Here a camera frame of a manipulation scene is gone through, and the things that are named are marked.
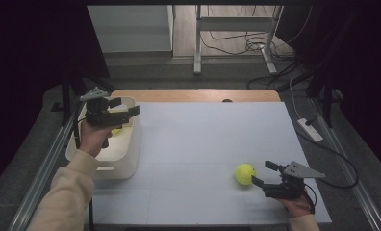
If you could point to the white cabinet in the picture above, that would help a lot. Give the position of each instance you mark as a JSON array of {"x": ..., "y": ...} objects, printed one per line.
[{"x": 131, "y": 29}]

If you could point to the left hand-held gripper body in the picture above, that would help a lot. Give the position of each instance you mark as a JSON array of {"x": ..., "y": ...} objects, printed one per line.
[{"x": 105, "y": 117}]

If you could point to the white metal desk frame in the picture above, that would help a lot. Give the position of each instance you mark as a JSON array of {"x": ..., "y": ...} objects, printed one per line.
[{"x": 233, "y": 24}]

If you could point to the dark curtain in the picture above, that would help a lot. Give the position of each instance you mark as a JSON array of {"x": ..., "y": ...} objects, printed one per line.
[
  {"x": 25, "y": 64},
  {"x": 365, "y": 64}
]

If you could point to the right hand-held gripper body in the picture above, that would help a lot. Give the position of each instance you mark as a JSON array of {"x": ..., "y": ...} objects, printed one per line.
[{"x": 299, "y": 170}]

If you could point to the aluminium floor rail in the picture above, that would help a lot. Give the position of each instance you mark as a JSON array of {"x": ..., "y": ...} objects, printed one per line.
[
  {"x": 361, "y": 192},
  {"x": 41, "y": 173}
]

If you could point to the white board mat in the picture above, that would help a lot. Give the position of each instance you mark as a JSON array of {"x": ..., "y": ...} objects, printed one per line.
[{"x": 185, "y": 160}]

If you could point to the white power strip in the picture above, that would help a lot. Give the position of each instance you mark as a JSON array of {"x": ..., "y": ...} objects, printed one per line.
[{"x": 309, "y": 130}]

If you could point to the yellow tennis ball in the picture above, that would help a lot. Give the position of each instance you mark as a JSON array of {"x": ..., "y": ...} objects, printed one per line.
[
  {"x": 116, "y": 131},
  {"x": 244, "y": 174}
]

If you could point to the black metal stand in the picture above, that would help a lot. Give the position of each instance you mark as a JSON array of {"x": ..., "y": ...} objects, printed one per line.
[
  {"x": 327, "y": 102},
  {"x": 65, "y": 96}
]

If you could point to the person's right hand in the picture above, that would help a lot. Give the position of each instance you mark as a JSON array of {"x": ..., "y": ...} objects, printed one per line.
[{"x": 295, "y": 205}]

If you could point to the white plastic bin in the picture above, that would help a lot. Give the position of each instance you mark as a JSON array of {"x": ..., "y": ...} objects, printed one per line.
[{"x": 124, "y": 154}]

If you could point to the dark round table grommet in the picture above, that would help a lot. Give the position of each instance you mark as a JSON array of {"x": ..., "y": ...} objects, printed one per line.
[{"x": 227, "y": 100}]

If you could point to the person's left hand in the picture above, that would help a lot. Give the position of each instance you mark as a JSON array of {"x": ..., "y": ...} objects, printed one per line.
[{"x": 92, "y": 139}]

